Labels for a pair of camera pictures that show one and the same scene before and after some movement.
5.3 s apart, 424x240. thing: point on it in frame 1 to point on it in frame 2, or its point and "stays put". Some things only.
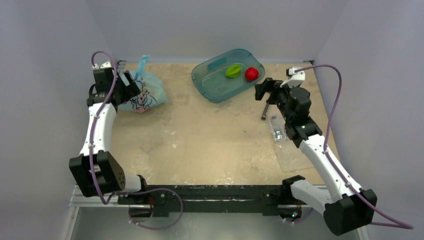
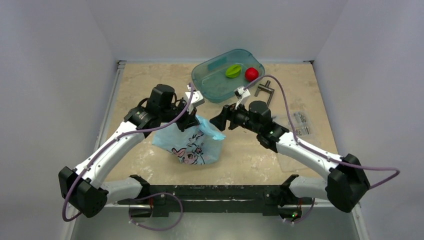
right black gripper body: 264,89 to 231,115
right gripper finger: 266,86 to 219,121
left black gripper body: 125,93 to 183,121
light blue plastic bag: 152,95 to 199,144
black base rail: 172,201 stays put
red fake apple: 251,74 stays put
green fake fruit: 233,71 stays put
